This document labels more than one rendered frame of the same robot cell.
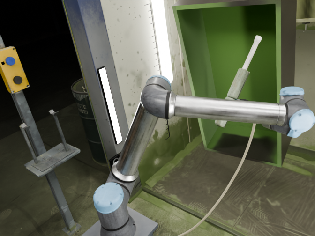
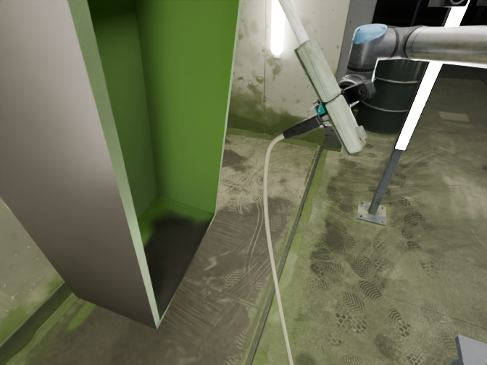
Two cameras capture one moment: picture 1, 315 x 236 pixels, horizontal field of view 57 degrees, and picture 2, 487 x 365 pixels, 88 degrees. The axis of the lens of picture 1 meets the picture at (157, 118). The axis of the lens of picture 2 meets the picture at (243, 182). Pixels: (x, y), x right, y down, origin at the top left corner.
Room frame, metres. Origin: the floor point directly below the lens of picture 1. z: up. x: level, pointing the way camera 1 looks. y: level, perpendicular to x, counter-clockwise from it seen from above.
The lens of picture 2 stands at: (1.75, 0.13, 1.47)
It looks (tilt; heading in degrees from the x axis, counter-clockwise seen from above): 40 degrees down; 251
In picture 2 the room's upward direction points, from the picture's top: 3 degrees counter-clockwise
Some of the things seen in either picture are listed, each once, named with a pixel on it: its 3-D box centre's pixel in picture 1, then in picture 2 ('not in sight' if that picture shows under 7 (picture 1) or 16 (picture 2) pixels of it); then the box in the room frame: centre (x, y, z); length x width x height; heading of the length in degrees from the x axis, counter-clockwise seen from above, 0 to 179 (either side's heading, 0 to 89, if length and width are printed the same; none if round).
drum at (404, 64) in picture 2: not in sight; (393, 87); (-0.70, -1.84, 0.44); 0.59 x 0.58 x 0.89; 60
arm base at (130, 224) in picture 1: (116, 224); not in sight; (1.10, 0.30, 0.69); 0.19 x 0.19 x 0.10
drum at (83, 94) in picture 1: (108, 118); not in sight; (2.86, 0.54, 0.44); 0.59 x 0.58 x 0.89; 27
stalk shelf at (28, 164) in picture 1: (52, 158); not in sight; (1.69, 0.76, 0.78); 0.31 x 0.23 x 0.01; 136
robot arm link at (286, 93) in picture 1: (291, 102); (369, 47); (1.05, -0.56, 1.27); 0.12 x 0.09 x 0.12; 166
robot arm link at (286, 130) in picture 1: (288, 124); (356, 83); (1.07, -0.56, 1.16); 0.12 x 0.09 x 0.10; 32
